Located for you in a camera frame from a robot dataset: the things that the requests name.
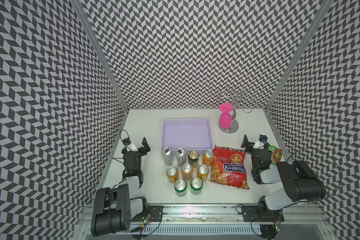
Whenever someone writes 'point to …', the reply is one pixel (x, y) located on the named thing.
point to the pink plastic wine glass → (225, 118)
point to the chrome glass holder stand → (240, 95)
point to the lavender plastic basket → (192, 134)
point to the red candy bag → (229, 167)
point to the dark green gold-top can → (193, 157)
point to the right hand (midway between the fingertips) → (252, 137)
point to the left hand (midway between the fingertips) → (138, 140)
